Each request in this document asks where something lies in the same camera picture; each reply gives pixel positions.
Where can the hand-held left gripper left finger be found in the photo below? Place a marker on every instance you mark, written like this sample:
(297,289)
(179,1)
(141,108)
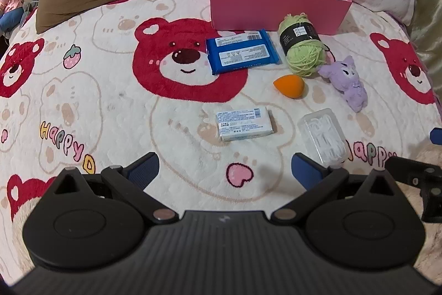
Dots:
(143,170)

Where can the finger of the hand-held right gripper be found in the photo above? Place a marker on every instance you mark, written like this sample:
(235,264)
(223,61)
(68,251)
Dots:
(414,174)
(436,136)

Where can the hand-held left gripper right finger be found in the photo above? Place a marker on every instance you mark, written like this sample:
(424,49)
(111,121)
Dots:
(305,169)

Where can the blue wet wipes packet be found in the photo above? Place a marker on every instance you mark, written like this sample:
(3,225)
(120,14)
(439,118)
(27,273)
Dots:
(241,54)

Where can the gold satin cloth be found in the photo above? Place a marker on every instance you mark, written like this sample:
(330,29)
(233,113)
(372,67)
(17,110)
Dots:
(430,4)

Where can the white soap bar packet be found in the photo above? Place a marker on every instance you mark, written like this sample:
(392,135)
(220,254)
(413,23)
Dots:
(245,124)

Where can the purple plush toy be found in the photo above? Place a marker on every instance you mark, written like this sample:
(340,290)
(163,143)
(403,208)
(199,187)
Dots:
(345,80)

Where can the green yarn ball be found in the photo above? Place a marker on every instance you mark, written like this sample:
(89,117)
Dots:
(304,56)

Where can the bear printed blanket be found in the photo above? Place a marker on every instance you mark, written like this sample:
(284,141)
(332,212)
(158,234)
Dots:
(103,101)

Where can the clear floss pick box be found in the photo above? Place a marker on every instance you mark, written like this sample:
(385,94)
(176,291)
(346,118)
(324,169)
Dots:
(321,136)

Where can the orange makeup sponge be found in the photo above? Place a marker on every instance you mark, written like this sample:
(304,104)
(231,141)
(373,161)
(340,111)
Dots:
(290,86)

